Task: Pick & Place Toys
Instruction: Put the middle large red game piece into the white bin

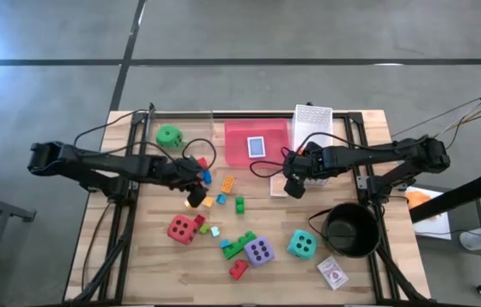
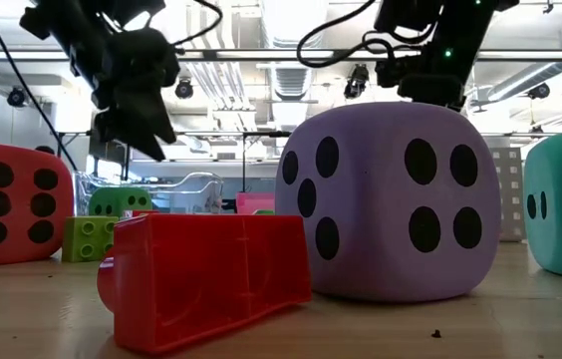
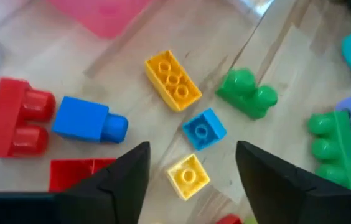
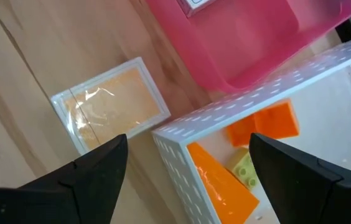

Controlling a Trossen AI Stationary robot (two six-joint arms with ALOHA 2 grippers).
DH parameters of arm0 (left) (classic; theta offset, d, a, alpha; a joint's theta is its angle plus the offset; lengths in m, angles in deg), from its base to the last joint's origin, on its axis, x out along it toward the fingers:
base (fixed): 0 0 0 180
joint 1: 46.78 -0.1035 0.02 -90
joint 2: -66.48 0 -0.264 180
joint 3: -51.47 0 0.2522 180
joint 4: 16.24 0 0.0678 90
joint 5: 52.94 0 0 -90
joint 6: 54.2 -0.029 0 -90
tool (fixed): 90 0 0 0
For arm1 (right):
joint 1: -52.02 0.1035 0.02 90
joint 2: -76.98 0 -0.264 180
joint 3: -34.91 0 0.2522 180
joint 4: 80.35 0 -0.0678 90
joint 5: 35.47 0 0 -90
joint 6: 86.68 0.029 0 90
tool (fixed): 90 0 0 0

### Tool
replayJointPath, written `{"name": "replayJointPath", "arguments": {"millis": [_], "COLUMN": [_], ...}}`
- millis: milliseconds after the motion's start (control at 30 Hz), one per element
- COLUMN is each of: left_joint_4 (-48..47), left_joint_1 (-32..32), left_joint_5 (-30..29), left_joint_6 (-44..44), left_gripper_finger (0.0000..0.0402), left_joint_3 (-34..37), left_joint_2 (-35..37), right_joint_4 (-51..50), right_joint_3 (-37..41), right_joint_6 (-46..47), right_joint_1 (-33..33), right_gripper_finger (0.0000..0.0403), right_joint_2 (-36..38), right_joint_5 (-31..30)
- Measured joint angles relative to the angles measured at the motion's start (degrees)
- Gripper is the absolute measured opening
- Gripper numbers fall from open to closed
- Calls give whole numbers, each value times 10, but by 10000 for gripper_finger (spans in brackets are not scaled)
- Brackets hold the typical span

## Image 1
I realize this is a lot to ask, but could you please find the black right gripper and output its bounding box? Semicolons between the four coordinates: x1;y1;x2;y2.
284;165;312;200

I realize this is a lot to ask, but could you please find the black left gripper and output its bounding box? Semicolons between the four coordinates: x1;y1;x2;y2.
180;170;208;209

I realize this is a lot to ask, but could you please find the red foam die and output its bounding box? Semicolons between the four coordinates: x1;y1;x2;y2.
166;214;201;246

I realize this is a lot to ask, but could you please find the blue playing card box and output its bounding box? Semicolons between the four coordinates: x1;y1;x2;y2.
246;136;267;159

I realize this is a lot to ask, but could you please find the green foam die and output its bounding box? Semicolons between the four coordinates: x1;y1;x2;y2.
156;124;184;151

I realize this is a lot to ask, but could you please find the orange long building block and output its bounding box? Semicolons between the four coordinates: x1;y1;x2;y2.
220;176;237;194

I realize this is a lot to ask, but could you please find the teal foam die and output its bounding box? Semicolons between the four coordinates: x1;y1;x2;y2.
287;229;318;260

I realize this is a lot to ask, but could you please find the long green building block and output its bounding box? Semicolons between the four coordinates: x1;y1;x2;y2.
222;230;258;261

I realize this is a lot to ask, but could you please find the pink plastic bin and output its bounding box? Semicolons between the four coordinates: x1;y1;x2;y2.
223;119;292;168

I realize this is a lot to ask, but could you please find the white perforated basket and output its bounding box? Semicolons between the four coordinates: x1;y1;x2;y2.
291;104;334;188

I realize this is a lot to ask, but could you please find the clear plastic bin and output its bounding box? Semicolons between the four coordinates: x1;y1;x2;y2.
146;109;215;150

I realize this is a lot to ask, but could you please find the purple foam die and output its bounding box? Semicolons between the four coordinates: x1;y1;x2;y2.
243;236;275;269

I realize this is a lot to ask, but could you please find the black bucket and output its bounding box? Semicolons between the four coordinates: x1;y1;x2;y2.
307;202;382;259

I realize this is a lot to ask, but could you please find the large red stepped block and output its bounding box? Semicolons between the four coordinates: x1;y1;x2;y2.
229;258;251;281

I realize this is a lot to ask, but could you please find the red playing card box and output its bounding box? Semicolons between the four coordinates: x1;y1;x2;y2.
316;255;350;292

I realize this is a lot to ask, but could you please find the orange object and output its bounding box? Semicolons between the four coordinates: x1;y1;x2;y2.
406;190;438;211

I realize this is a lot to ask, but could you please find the white paper sheet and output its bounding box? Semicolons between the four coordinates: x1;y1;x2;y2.
405;185;453;240

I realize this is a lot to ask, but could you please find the black desk beam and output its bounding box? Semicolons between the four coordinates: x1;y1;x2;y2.
409;168;481;225

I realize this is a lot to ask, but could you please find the white rounded object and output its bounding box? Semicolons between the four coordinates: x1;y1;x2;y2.
459;228;481;252

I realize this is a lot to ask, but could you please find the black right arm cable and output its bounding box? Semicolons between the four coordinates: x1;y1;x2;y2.
249;130;352;179

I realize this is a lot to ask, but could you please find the black aluminium rig frame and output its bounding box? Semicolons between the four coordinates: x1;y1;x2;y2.
67;101;433;307

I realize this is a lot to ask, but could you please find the grey cable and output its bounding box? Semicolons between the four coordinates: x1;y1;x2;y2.
391;97;481;140

